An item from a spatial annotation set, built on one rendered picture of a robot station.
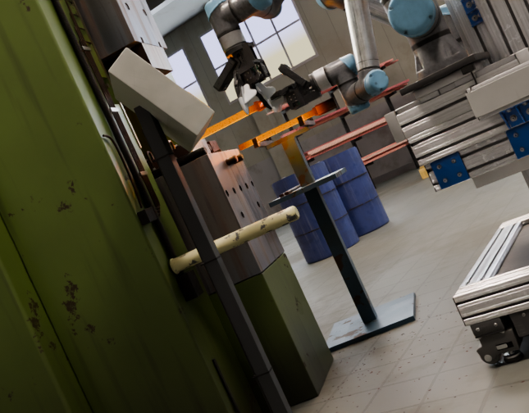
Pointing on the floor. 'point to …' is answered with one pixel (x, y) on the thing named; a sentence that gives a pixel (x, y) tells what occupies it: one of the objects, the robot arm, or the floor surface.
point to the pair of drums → (352, 179)
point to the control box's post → (195, 224)
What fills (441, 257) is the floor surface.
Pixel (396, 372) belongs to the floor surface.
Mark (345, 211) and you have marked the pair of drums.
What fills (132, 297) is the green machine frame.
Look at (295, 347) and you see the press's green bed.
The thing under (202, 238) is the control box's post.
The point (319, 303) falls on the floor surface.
